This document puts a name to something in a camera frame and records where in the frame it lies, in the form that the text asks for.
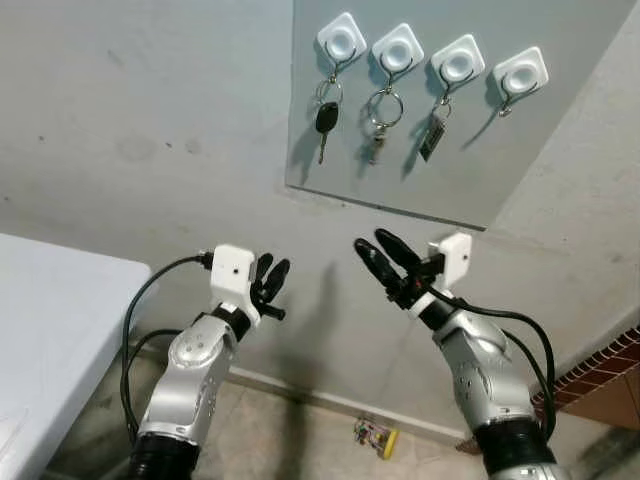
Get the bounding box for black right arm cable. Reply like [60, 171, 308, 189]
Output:
[420, 285, 558, 443]

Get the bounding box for grey wall board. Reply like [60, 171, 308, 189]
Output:
[285, 0, 639, 232]

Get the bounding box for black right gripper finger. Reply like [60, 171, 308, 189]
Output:
[374, 229, 425, 275]
[354, 238, 406, 296]

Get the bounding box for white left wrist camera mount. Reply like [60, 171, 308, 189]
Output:
[211, 244, 264, 327]

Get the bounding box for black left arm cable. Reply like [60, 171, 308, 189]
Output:
[118, 252, 216, 446]

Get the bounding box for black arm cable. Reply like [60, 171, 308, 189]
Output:
[420, 285, 558, 443]
[118, 252, 216, 446]

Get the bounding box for white table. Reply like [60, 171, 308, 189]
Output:
[0, 233, 152, 480]

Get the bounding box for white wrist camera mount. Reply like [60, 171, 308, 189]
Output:
[438, 232, 474, 292]
[211, 244, 264, 327]

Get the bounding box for small yellow floor object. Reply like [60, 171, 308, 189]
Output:
[353, 418, 400, 460]

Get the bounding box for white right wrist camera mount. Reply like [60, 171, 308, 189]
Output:
[438, 232, 474, 292]

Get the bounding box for black car key on ring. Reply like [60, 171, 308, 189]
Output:
[314, 76, 344, 166]

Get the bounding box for silver keys on large ring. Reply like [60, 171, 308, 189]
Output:
[362, 86, 406, 166]

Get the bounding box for key with black tag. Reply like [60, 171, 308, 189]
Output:
[418, 98, 453, 164]

